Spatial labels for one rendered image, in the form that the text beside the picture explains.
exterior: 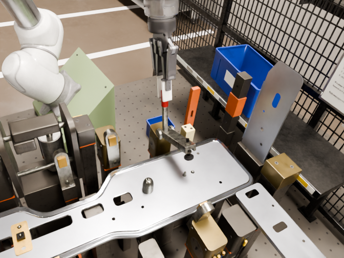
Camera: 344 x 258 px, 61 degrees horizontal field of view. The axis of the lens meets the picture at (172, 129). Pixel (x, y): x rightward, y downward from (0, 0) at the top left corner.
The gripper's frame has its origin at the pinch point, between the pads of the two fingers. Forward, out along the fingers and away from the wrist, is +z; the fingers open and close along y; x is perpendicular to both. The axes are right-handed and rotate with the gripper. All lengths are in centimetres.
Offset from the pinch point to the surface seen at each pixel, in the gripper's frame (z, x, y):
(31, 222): 24, -44, 9
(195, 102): 6.7, 10.4, 1.0
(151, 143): 20.8, -3.3, -4.5
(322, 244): 62, 47, 35
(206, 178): 25.9, 5.3, 15.4
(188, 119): 13.2, 8.8, -0.7
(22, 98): 71, -38, -202
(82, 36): 46, 45, -298
